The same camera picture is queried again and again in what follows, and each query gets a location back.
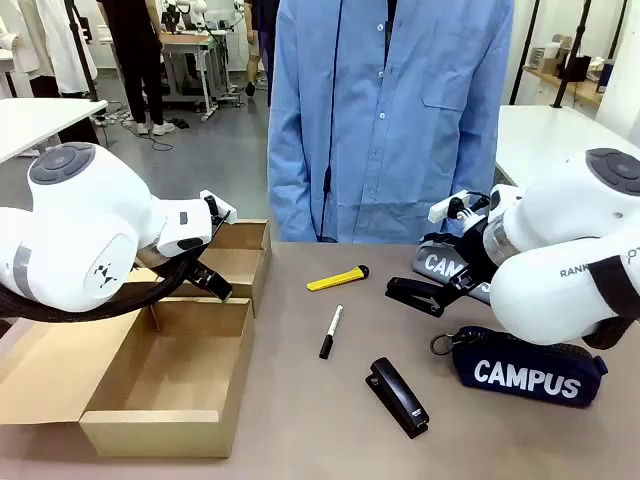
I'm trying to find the black container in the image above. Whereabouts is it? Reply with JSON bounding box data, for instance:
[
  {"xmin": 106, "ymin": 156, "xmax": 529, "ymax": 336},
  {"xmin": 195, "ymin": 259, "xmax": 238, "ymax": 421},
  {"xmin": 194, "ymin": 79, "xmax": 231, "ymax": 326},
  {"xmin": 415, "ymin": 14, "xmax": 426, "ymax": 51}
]
[{"xmin": 557, "ymin": 54, "xmax": 592, "ymax": 81}]

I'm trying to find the black left arm cable bundle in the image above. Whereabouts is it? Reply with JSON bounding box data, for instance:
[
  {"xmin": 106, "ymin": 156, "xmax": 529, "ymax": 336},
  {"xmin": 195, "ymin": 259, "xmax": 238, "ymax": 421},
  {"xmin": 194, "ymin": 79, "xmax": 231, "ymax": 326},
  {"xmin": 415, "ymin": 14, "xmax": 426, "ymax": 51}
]
[{"xmin": 0, "ymin": 252, "xmax": 211, "ymax": 326}]

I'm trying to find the navy CAMPUS pencil case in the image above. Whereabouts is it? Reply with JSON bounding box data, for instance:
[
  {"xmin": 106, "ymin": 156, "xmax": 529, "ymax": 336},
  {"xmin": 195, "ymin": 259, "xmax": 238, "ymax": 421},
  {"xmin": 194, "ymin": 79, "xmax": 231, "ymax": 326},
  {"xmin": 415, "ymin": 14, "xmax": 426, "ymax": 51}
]
[{"xmin": 430, "ymin": 325, "xmax": 609, "ymax": 409}]

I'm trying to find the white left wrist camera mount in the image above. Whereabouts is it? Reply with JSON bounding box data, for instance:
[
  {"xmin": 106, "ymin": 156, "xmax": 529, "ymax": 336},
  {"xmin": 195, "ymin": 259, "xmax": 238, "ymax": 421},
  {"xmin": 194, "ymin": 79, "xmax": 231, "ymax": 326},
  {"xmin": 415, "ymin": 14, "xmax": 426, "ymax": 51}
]
[{"xmin": 199, "ymin": 189, "xmax": 238, "ymax": 225}]

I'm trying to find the long cardboard box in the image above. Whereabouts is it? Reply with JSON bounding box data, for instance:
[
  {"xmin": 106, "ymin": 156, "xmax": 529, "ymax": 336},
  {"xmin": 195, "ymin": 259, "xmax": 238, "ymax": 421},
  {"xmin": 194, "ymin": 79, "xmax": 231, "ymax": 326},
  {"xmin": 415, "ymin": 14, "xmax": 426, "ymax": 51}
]
[{"xmin": 0, "ymin": 295, "xmax": 257, "ymax": 459}]

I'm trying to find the person's right forearm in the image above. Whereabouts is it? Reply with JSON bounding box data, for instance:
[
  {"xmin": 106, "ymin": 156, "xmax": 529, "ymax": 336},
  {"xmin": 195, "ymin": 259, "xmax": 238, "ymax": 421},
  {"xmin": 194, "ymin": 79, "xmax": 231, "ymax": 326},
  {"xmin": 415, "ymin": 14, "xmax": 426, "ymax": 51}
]
[{"xmin": 268, "ymin": 129, "xmax": 321, "ymax": 242}]

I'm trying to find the person in blue shirt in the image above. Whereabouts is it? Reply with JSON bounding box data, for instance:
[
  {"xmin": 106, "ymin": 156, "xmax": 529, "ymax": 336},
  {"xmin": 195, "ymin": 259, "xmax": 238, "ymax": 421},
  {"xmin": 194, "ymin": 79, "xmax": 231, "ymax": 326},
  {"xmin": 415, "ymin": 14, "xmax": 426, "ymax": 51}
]
[{"xmin": 267, "ymin": 0, "xmax": 516, "ymax": 245}]

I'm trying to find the white black-capped marker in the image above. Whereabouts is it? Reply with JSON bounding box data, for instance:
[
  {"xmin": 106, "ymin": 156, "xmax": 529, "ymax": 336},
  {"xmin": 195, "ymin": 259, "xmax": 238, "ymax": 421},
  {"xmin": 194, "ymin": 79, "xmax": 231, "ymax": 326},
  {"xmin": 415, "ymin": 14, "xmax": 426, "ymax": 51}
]
[{"xmin": 318, "ymin": 303, "xmax": 345, "ymax": 360}]

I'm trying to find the person's left forearm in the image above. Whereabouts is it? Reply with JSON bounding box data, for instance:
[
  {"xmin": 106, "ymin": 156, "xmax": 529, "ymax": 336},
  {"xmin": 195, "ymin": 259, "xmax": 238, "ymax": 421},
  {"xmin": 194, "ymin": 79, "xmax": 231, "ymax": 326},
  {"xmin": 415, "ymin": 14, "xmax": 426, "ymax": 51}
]
[{"xmin": 449, "ymin": 114, "xmax": 499, "ymax": 201}]

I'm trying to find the black tripod pole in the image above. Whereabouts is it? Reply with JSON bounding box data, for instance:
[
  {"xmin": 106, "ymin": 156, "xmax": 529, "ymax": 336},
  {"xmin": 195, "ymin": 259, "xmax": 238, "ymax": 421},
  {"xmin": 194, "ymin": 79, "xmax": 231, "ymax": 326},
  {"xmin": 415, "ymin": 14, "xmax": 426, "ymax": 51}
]
[
  {"xmin": 509, "ymin": 0, "xmax": 541, "ymax": 105},
  {"xmin": 63, "ymin": 0, "xmax": 101, "ymax": 104},
  {"xmin": 548, "ymin": 0, "xmax": 594, "ymax": 110}
]

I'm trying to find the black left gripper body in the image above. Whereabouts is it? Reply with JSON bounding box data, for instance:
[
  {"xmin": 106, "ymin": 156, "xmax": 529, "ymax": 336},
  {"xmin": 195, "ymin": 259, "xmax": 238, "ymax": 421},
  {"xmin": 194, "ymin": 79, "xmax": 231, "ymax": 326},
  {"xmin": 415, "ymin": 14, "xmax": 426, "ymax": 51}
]
[{"xmin": 182, "ymin": 257, "xmax": 219, "ymax": 290}]

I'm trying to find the person in black clothes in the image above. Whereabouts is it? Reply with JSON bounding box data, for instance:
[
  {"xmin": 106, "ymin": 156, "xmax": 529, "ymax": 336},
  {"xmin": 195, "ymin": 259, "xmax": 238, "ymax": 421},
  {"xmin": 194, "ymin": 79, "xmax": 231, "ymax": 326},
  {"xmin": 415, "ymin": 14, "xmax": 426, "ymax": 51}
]
[{"xmin": 97, "ymin": 0, "xmax": 176, "ymax": 137}]

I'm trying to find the yellow utility knife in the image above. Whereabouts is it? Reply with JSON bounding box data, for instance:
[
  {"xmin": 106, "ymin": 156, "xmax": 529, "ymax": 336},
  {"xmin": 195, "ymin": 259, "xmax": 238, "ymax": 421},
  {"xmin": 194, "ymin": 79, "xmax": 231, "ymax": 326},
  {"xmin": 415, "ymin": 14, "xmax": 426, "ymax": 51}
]
[{"xmin": 306, "ymin": 265, "xmax": 370, "ymax": 293}]

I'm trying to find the grey CAMPUS pencil case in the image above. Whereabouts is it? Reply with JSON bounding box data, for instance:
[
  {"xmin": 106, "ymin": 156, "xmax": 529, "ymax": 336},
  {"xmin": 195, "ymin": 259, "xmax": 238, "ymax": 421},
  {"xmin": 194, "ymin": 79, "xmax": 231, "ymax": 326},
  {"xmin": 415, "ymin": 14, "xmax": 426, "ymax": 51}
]
[{"xmin": 412, "ymin": 232, "xmax": 494, "ymax": 306}]

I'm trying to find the person in white coat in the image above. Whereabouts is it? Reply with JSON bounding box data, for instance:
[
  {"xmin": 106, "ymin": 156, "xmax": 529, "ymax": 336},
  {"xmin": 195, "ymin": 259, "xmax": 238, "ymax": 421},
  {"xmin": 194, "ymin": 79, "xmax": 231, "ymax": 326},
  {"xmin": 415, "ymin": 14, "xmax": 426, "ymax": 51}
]
[
  {"xmin": 34, "ymin": 0, "xmax": 101, "ymax": 146},
  {"xmin": 0, "ymin": 0, "xmax": 44, "ymax": 81}
]

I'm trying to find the small cardboard box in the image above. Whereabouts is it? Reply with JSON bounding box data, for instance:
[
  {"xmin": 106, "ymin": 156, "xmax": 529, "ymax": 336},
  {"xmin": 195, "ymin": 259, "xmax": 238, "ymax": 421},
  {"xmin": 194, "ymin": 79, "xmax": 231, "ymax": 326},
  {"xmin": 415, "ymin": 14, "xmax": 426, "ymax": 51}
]
[{"xmin": 529, "ymin": 34, "xmax": 571, "ymax": 76}]

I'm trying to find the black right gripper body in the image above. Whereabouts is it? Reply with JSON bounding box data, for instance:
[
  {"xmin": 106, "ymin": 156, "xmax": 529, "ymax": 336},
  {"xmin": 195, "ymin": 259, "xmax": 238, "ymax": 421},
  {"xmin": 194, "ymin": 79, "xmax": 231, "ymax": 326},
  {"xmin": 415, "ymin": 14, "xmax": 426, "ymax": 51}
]
[{"xmin": 447, "ymin": 219, "xmax": 499, "ymax": 296}]

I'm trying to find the background workbench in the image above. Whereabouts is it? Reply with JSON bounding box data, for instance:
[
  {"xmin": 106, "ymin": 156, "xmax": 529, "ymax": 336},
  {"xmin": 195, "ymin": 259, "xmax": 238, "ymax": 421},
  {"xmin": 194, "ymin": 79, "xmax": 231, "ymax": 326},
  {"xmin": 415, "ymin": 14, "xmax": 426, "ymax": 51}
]
[{"xmin": 159, "ymin": 32, "xmax": 239, "ymax": 123}]

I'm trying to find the background person in shorts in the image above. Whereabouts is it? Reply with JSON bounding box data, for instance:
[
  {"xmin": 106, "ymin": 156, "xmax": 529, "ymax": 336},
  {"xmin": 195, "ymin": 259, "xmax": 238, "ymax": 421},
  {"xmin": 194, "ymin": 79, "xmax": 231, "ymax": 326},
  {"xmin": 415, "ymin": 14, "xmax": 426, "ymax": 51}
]
[{"xmin": 244, "ymin": 0, "xmax": 274, "ymax": 99}]

